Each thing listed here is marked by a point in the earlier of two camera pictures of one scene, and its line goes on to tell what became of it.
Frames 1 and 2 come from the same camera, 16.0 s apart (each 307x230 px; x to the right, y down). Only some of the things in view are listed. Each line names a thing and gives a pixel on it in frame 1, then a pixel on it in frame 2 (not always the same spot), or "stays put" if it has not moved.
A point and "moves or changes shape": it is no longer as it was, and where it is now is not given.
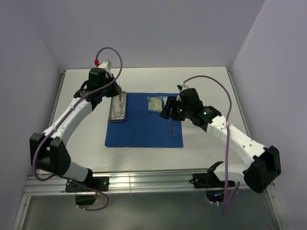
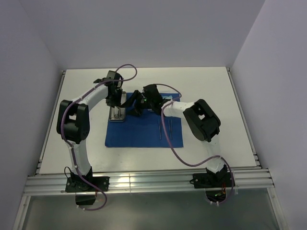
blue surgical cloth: (142, 128) stays put
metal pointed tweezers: (170, 124) stays put
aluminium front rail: (125, 181) stays put
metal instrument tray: (118, 106) stays put
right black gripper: (172, 108) → (139, 101)
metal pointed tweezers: (120, 97) moves or changes shape
